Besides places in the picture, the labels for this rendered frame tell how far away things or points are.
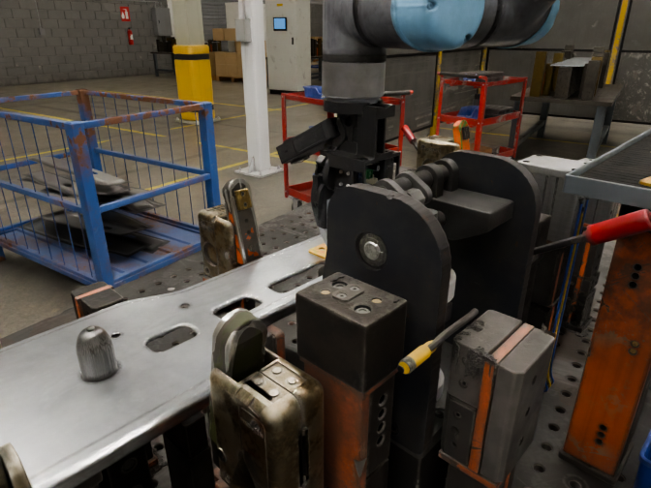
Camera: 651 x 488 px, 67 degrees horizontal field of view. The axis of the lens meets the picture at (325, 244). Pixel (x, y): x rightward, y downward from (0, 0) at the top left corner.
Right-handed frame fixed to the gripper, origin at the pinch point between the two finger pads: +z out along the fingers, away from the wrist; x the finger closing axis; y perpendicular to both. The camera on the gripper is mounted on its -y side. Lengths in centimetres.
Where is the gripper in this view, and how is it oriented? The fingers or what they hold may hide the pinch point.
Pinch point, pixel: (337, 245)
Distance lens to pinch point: 69.0
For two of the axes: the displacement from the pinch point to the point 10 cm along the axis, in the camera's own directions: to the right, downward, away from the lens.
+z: -0.1, 9.2, 4.0
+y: 7.3, 2.8, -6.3
